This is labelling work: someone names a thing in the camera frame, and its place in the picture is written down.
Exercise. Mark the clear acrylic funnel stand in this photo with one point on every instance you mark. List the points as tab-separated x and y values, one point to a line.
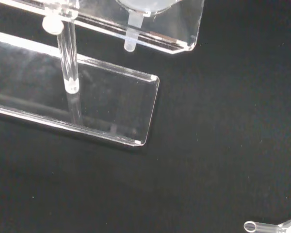
70	60

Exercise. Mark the black cloth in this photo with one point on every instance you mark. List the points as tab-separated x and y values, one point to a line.
208	145

